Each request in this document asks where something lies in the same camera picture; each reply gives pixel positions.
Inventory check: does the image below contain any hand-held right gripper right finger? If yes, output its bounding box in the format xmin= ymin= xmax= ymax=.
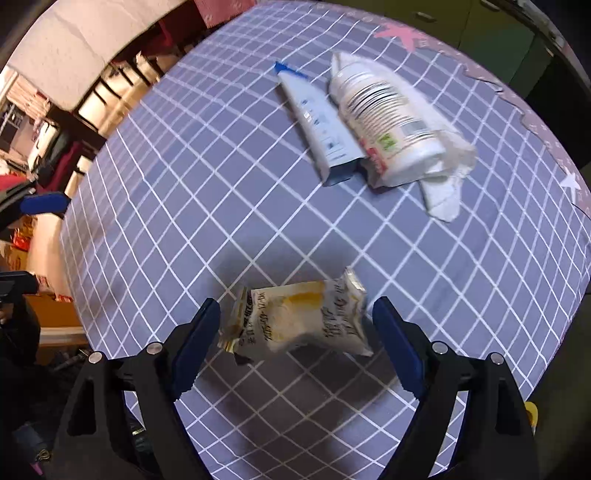
xmin=372 ymin=296 xmax=541 ymax=480

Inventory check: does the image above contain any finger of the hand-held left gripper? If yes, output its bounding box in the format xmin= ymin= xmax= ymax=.
xmin=0 ymin=271 xmax=38 ymax=305
xmin=0 ymin=185 xmax=71 ymax=228

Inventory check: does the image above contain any yellow white snack packet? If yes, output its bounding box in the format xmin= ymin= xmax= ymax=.
xmin=218 ymin=267 xmax=374 ymax=365

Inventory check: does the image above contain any white plastic-wrapped bottle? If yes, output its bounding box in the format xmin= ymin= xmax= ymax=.
xmin=330 ymin=51 xmax=478 ymax=223

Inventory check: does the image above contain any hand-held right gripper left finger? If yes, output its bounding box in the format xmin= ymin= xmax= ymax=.
xmin=46 ymin=298 xmax=221 ymax=480

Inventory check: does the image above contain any white plastic bottle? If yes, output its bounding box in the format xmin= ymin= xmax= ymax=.
xmin=329 ymin=62 xmax=446 ymax=174

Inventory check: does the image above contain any red patterned cloth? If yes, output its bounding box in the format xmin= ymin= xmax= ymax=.
xmin=191 ymin=0 xmax=258 ymax=29

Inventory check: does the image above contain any green kitchen cabinet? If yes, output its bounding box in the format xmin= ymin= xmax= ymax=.
xmin=323 ymin=0 xmax=571 ymax=99

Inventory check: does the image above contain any brown cardboard box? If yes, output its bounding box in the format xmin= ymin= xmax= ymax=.
xmin=23 ymin=294 xmax=89 ymax=348

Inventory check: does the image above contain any wooden chair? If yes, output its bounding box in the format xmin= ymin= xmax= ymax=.
xmin=76 ymin=48 xmax=167 ymax=134

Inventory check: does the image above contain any white blue-capped tube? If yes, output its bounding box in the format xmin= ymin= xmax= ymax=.
xmin=274 ymin=61 xmax=361 ymax=188

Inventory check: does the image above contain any blue checked tablecloth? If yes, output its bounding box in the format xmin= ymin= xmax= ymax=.
xmin=60 ymin=0 xmax=591 ymax=480

